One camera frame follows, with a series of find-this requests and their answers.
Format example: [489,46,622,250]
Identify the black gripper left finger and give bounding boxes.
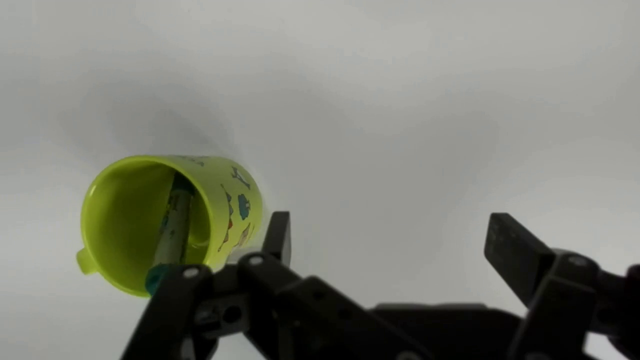
[120,212,428,360]

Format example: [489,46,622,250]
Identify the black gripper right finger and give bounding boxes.
[483,212,640,360]

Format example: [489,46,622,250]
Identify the green glitter marker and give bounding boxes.
[144,176,193,295]

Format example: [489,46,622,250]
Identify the green plastic cup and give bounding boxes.
[76,154,266,299]

